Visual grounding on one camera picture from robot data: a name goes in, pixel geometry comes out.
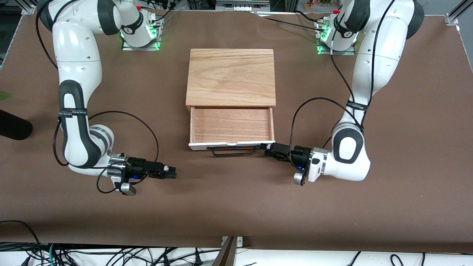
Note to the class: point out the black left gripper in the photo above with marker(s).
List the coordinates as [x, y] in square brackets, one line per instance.
[300, 156]

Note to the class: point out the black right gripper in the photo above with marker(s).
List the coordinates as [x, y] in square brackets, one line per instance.
[138, 166]

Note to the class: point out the white-fronted wooden drawer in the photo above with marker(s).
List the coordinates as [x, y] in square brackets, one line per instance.
[231, 125]

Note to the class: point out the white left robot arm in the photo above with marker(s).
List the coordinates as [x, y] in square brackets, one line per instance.
[377, 55]

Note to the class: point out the light wooden drawer cabinet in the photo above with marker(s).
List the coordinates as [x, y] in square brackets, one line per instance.
[231, 75]

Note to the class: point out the brown table cover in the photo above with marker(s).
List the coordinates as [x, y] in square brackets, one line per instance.
[236, 207]

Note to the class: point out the grey electronics box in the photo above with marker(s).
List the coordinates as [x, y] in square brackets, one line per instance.
[240, 5]

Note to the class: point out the orange background object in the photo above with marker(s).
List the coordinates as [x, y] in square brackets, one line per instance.
[310, 4]

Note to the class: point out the black foam cylinder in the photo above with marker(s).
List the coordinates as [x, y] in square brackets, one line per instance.
[13, 127]

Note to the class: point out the small metal table bracket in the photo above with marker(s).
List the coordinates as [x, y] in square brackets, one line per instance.
[239, 241]

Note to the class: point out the dark angled support post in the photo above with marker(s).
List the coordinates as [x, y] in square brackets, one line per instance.
[226, 255]

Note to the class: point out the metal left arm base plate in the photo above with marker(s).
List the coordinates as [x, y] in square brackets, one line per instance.
[340, 52]

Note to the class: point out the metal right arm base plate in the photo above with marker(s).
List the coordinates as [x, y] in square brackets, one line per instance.
[127, 47]

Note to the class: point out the aluminium frame profile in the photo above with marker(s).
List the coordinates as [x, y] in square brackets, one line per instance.
[452, 17]
[27, 9]

